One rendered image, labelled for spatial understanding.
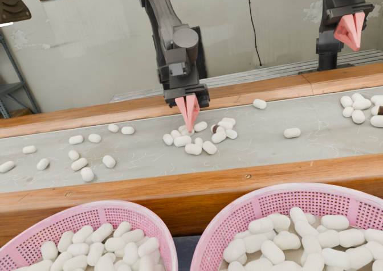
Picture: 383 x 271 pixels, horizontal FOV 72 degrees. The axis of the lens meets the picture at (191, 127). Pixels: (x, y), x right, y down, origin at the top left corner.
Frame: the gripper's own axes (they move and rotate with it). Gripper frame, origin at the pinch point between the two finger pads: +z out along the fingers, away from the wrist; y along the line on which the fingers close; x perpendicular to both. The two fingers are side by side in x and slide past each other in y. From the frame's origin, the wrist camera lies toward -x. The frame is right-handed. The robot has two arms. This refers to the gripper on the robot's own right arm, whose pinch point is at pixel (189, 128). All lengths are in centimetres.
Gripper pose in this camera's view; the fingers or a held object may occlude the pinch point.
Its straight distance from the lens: 59.2
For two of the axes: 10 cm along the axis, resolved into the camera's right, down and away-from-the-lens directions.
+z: 0.7, 9.1, -4.2
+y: 9.8, -1.4, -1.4
